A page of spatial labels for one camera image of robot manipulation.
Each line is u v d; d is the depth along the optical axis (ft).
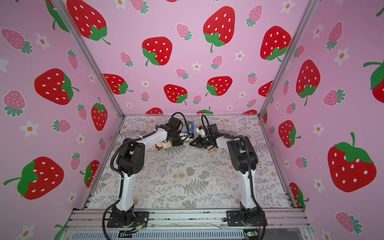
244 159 1.89
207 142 2.97
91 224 2.40
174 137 2.61
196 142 3.05
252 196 2.01
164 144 3.16
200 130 3.17
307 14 2.32
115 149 3.32
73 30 2.45
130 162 1.86
